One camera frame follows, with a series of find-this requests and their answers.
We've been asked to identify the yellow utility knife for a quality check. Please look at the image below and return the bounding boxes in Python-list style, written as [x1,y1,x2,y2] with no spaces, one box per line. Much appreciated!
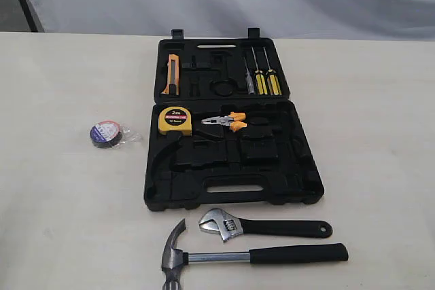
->
[161,54,179,96]

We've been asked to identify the yellow black screwdriver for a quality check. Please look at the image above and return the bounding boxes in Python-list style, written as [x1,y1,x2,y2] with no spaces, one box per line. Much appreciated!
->
[251,46,268,95]
[262,47,282,96]

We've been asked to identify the adjustable wrench black handle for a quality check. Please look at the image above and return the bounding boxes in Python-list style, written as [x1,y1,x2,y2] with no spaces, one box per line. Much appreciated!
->
[198,209,333,242]

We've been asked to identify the right yellow black screwdriver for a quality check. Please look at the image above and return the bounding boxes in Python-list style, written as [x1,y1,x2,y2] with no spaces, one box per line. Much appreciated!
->
[262,47,282,96]

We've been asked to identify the black plastic tool case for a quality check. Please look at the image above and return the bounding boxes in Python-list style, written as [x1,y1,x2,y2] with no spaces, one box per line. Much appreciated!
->
[143,28,324,211]

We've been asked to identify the yellow 2m tape measure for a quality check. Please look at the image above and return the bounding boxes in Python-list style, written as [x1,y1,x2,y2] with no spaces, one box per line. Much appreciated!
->
[158,106,192,136]

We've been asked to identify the clear voltage tester screwdriver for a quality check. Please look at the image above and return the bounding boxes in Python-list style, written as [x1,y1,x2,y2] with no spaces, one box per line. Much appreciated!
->
[243,58,256,94]

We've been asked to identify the claw hammer black grip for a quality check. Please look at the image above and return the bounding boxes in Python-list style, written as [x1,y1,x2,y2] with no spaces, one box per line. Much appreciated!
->
[161,219,349,289]

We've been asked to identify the orange handled pliers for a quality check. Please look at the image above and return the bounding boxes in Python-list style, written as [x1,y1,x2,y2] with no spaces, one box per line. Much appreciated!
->
[201,112,247,132]

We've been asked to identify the black electrical tape roll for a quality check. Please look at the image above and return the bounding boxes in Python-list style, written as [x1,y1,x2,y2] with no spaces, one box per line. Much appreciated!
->
[89,120,143,149]

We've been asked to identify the left yellow black screwdriver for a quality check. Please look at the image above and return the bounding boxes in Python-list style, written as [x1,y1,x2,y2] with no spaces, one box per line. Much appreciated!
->
[251,46,268,95]

